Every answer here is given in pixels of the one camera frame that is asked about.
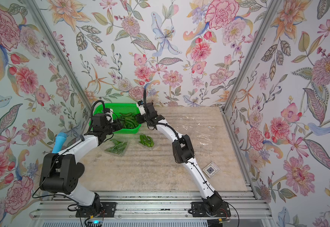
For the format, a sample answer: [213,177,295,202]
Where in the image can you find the aluminium corner profile right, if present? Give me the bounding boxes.
[223,0,282,112]

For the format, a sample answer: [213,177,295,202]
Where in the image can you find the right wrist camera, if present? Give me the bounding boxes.
[136,101,146,115]

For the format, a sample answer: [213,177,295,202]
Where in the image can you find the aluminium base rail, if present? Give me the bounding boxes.
[29,190,272,220]

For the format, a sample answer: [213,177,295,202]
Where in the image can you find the blue microphone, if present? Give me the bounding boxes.
[52,132,67,154]

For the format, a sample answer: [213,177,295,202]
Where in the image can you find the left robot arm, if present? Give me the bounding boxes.
[39,108,122,217]

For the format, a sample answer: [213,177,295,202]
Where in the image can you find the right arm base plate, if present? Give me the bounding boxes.
[188,202,231,218]

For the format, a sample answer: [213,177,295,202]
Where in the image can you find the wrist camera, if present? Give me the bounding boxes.
[105,112,113,123]
[136,101,146,115]

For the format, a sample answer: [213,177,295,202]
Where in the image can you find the small card box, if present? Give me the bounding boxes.
[202,162,220,178]

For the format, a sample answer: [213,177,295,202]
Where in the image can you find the aluminium corner profile left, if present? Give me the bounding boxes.
[23,0,91,109]

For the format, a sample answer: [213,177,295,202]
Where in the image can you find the clear clamshell container front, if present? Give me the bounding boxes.
[139,134,154,148]

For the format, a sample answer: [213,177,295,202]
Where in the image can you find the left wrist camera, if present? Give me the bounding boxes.
[105,112,113,123]

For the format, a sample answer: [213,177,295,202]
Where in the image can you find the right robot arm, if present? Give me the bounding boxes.
[136,101,223,216]

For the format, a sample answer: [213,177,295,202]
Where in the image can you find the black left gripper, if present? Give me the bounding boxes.
[102,118,126,136]

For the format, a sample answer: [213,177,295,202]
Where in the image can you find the green plastic basket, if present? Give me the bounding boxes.
[86,100,140,135]

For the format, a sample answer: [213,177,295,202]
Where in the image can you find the aluminium corner profile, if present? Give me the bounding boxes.
[23,0,91,109]
[223,0,282,112]

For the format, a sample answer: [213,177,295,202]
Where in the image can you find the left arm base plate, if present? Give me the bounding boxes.
[75,202,117,218]

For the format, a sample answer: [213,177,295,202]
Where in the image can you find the green peppers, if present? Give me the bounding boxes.
[119,113,139,129]

